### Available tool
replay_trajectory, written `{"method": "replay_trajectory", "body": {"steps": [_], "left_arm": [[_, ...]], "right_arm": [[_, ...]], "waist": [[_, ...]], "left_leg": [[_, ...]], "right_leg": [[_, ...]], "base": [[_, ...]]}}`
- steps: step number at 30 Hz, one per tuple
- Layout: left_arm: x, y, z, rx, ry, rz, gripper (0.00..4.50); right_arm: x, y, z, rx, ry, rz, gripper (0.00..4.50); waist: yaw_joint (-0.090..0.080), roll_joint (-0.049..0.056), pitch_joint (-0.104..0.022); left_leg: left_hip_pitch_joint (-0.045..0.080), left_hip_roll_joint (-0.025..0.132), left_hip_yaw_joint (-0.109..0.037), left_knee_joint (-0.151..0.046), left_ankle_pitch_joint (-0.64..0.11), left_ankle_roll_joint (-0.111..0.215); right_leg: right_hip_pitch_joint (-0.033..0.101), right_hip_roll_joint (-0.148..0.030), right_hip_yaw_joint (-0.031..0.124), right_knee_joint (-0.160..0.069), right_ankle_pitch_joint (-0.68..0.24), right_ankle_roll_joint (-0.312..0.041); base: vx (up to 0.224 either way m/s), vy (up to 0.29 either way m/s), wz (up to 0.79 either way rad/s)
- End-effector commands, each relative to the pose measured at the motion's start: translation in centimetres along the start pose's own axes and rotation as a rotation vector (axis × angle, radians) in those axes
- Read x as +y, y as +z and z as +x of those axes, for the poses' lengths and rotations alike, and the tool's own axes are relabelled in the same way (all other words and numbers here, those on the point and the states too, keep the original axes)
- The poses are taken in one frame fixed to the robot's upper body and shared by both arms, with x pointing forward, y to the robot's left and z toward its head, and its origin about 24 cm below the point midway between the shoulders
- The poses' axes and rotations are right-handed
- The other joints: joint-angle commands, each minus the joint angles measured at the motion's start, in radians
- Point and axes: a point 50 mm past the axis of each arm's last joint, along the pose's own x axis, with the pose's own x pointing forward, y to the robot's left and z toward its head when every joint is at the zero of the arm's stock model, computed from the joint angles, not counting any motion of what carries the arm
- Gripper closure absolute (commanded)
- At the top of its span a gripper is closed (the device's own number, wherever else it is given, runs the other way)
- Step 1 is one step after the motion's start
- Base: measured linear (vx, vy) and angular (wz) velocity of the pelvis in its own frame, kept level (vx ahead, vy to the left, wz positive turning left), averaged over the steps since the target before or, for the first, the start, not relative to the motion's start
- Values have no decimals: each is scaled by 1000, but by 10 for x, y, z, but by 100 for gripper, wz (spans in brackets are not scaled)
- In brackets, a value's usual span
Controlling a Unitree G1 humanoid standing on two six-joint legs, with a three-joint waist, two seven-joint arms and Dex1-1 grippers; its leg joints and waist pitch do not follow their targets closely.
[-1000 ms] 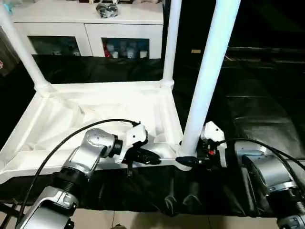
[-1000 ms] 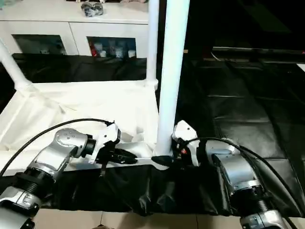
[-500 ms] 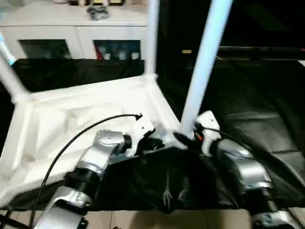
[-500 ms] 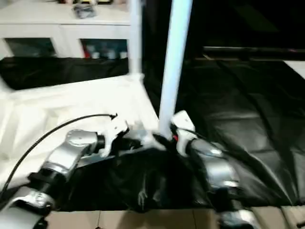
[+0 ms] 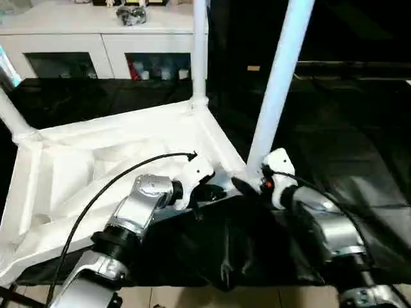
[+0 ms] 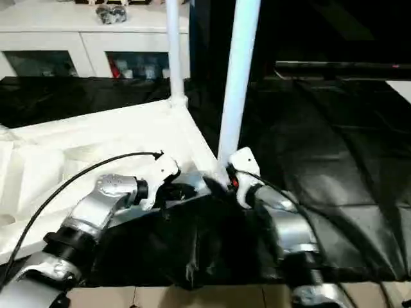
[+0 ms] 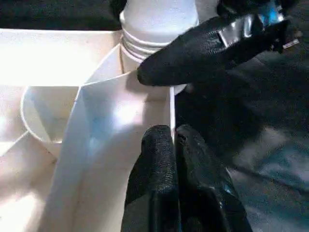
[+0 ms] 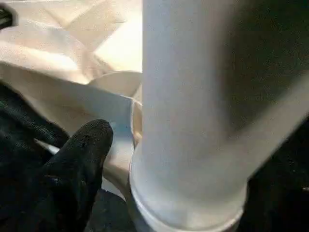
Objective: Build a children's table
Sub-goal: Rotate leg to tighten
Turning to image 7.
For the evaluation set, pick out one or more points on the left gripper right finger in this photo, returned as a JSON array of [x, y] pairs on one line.
[[207, 193]]

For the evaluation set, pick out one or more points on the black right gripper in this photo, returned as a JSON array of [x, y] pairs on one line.
[[270, 21]]

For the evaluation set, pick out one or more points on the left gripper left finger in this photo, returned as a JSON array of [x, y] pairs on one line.
[[154, 188]]

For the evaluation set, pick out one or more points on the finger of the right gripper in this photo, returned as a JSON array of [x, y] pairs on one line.
[[198, 53], [118, 7]]

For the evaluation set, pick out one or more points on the white plastic table leg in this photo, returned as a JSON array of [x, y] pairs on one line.
[[154, 24]]

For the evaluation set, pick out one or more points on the black work mat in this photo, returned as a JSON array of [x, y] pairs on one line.
[[256, 145]]

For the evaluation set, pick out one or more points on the white plastic table top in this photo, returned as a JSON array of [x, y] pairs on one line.
[[48, 96]]

